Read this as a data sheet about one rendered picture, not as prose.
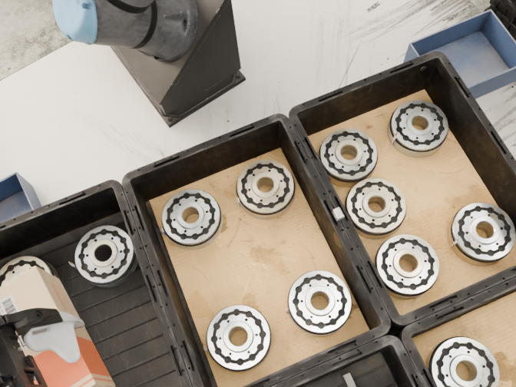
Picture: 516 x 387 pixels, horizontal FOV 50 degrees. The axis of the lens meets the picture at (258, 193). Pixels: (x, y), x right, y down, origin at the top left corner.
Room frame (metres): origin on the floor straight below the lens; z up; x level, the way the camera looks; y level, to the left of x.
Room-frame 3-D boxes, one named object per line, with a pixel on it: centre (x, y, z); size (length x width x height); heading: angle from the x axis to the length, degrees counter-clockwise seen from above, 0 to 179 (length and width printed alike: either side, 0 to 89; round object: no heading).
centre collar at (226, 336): (0.12, 0.06, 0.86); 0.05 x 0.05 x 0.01
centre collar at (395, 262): (0.19, -0.22, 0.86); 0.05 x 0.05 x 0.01
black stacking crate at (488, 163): (0.32, -0.26, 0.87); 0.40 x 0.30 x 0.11; 15
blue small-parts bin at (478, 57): (0.63, -0.48, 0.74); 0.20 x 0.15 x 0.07; 106
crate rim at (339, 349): (0.24, 0.03, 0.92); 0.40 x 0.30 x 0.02; 15
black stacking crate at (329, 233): (0.24, 0.03, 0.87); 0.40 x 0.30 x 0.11; 15
